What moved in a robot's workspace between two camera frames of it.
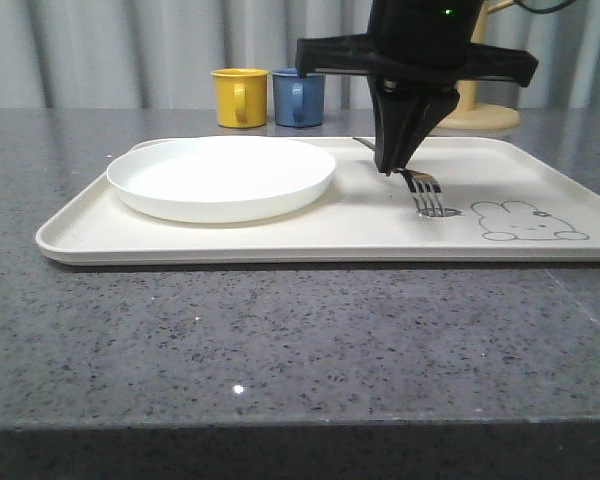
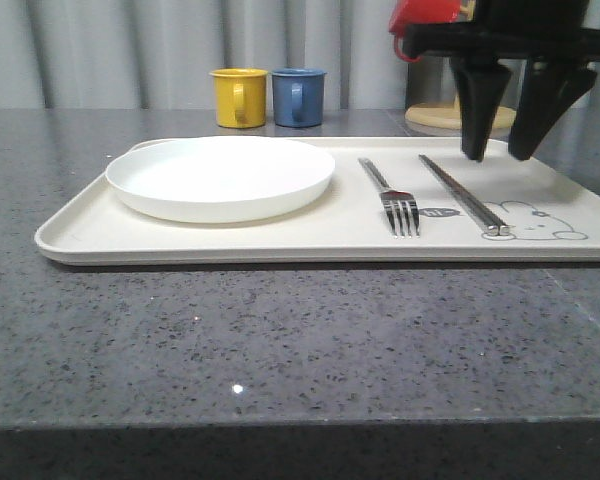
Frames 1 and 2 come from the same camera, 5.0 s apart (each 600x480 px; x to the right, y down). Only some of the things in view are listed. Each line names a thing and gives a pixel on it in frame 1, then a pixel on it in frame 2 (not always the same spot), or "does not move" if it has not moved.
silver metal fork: x=425 y=189 → x=401 y=206
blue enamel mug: x=299 y=101 does not move
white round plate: x=219 y=179 does not move
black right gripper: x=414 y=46 → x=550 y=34
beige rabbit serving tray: x=506 y=200 does not move
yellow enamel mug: x=241 y=96 does not move
